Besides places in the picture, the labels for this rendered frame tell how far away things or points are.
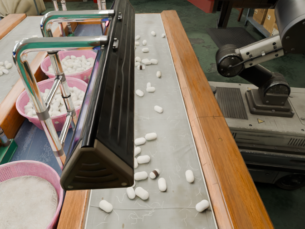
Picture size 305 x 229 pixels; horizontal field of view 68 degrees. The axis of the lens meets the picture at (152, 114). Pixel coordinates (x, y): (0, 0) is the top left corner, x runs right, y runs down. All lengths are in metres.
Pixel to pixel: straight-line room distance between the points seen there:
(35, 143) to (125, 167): 0.68
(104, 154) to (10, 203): 0.49
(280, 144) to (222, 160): 0.73
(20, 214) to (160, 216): 0.34
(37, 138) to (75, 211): 0.40
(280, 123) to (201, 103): 0.60
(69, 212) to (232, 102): 1.06
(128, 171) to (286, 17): 0.26
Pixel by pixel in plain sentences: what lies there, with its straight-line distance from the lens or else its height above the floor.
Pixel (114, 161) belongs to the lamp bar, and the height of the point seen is 1.08.
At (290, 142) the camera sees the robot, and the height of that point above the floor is 0.40.
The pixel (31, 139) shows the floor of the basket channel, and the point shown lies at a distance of 0.93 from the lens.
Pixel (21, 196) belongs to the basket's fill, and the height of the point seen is 0.74.
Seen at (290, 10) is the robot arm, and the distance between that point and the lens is 0.33.
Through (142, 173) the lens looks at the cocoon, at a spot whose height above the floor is 0.76.
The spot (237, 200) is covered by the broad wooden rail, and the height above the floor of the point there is 0.76.
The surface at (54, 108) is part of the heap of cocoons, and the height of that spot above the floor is 0.74.
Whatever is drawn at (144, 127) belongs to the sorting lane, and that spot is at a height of 0.74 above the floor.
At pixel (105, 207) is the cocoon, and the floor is 0.76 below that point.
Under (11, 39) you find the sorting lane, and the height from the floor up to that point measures 0.74.
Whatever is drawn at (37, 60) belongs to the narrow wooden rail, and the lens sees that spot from 1.24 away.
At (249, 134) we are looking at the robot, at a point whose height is 0.43.
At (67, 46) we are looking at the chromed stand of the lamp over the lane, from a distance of 0.42.
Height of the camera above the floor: 1.27
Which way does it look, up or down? 40 degrees down
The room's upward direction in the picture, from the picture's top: straight up
